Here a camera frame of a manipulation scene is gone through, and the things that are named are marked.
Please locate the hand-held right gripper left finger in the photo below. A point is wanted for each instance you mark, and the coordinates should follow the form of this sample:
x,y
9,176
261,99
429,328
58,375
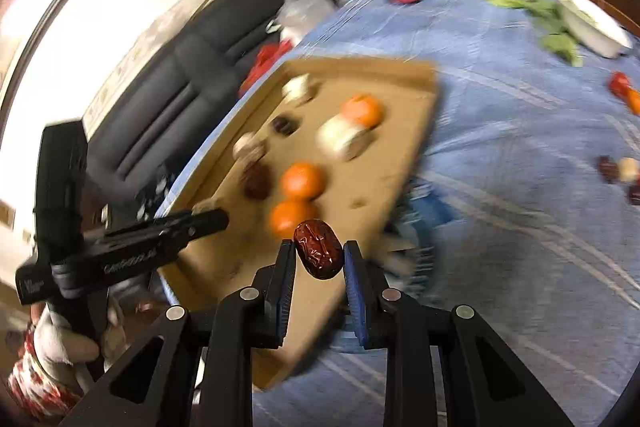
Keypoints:
x,y
287,287

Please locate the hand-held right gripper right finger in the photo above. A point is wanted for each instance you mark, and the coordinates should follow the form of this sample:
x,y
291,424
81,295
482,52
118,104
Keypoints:
x,y
355,297

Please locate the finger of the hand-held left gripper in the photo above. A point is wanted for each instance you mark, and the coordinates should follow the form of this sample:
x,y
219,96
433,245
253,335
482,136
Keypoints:
x,y
200,224

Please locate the large red date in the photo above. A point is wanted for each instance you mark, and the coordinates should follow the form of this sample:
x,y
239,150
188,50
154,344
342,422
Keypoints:
x,y
317,252

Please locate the orange tangerine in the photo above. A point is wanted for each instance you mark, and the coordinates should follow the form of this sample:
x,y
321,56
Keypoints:
x,y
290,217
302,179
635,103
362,109

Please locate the dark round fruit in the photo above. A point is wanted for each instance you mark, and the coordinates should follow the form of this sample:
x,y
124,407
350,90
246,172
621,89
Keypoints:
x,y
285,125

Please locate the cardboard box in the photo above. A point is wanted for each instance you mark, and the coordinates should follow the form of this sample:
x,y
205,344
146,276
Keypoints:
x,y
390,107

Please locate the person's left hand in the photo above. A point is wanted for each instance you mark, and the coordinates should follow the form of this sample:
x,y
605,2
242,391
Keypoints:
x,y
62,344

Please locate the red plastic bag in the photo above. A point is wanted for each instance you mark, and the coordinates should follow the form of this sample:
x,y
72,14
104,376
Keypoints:
x,y
265,62

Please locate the black sofa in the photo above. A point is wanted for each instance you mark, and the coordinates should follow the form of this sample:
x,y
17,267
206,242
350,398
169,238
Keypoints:
x,y
200,42

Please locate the red patterned clothing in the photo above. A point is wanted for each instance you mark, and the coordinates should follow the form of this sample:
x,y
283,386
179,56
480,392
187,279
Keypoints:
x,y
30,387

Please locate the crumpled clear plastic bag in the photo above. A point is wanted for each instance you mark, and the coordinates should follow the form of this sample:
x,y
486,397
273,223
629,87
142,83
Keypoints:
x,y
305,14

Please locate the red tomato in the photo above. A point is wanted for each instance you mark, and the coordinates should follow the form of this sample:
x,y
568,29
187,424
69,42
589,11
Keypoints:
x,y
620,84

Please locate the green bok choy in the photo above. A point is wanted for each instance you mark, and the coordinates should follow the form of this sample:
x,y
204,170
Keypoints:
x,y
545,14

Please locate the white bowl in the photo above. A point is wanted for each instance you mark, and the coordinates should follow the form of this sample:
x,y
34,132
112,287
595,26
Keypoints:
x,y
595,32

